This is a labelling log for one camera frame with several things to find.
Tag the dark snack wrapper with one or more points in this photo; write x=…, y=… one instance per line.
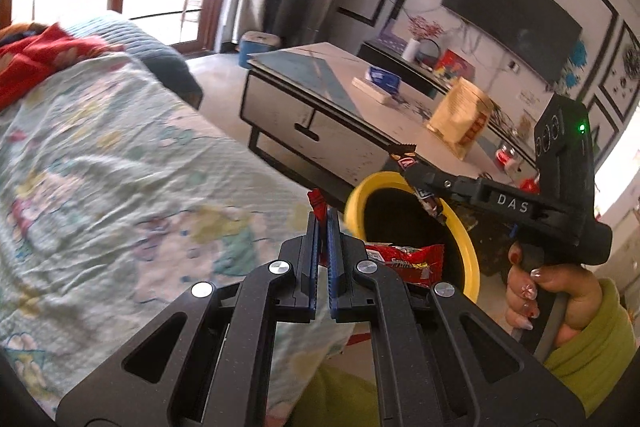
x=405, y=157

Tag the purple box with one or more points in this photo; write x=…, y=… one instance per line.
x=390, y=38

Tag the red can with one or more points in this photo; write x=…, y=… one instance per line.
x=505, y=157

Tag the small blue and white bin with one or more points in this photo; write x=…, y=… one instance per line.
x=257, y=47

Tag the round black framed ornament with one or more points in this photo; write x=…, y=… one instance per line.
x=430, y=43

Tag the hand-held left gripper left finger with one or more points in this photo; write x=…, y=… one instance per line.
x=314, y=267

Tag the white vase with red flowers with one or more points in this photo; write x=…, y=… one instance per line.
x=411, y=49

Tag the wall mounted television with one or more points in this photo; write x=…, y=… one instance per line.
x=510, y=22

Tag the red printed card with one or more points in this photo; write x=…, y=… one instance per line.
x=452, y=67

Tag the yellow rimmed black bin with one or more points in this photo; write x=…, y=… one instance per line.
x=360, y=194

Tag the white coffee table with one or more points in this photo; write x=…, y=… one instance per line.
x=345, y=67

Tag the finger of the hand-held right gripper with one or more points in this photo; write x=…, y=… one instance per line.
x=430, y=179

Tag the blue tissue pack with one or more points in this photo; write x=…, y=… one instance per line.
x=385, y=79

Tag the person's right hand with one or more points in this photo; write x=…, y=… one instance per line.
x=565, y=292

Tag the person's right forearm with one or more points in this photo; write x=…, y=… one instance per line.
x=590, y=357

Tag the red snack packet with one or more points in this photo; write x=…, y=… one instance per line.
x=410, y=264

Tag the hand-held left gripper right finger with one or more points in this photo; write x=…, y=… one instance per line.
x=332, y=277

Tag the red printed blanket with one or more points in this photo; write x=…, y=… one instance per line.
x=30, y=57

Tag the yellow paper bag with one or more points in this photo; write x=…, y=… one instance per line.
x=460, y=117

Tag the person's green garment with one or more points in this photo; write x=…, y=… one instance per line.
x=335, y=397

